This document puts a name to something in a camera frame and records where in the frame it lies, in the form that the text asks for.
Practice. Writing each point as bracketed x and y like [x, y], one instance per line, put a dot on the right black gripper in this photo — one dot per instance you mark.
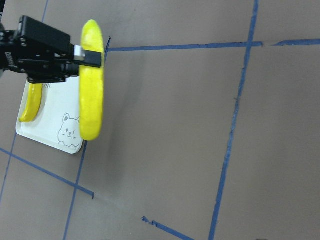
[45, 54]

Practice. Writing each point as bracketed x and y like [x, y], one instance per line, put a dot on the yellow banana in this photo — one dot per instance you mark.
[33, 103]
[91, 84]

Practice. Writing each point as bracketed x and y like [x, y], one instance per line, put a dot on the cream bear-print tray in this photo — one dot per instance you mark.
[57, 121]

